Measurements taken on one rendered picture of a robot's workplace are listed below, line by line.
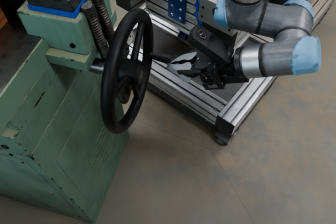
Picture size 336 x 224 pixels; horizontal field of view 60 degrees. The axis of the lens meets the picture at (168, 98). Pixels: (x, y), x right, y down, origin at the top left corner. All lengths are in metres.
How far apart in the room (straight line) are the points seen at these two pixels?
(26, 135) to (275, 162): 1.15
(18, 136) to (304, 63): 0.60
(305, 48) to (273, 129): 1.02
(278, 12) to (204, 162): 0.92
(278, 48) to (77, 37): 0.41
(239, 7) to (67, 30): 0.37
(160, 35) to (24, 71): 1.10
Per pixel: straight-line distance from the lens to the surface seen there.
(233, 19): 0.70
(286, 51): 0.64
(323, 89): 1.87
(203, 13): 0.98
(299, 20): 0.70
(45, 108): 0.74
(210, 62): 0.69
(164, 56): 0.76
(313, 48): 0.63
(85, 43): 0.63
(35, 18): 0.65
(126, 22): 0.58
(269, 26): 0.70
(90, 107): 0.96
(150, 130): 1.52
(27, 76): 0.65
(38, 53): 0.67
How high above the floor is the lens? 1.33
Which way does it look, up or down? 55 degrees down
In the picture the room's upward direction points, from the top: straight up
